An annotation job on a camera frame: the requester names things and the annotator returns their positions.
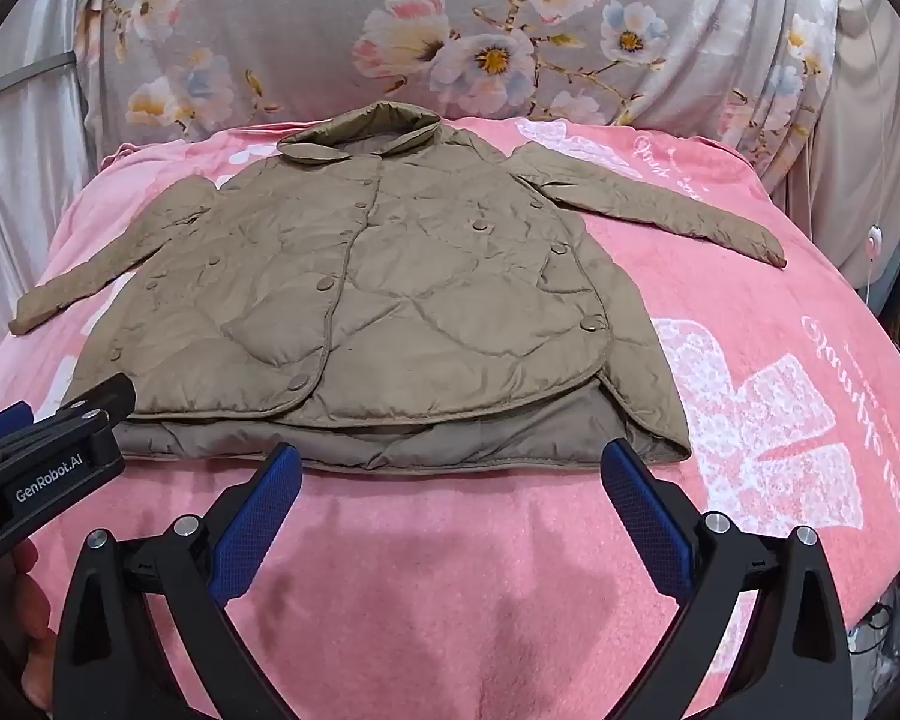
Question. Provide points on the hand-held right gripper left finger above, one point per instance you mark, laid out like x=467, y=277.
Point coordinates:
x=259, y=517

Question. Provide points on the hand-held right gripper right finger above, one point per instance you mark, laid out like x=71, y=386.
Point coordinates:
x=649, y=517

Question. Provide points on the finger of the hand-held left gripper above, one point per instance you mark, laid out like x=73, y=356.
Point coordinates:
x=101, y=401
x=0, y=424

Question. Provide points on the tan quilted jacket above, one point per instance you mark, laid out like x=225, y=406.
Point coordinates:
x=390, y=292

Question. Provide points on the person's left hand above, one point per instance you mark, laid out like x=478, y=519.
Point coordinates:
x=34, y=615

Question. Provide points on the pink printed blanket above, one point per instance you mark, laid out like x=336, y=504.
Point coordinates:
x=450, y=600

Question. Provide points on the white curtain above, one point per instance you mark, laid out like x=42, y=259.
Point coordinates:
x=22, y=187

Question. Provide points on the grey metal bar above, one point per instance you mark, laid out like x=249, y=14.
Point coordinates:
x=22, y=76

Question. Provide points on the beige cloth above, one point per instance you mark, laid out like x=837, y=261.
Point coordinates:
x=840, y=150

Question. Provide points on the grey floral cloth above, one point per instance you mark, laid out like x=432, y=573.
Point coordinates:
x=330, y=37

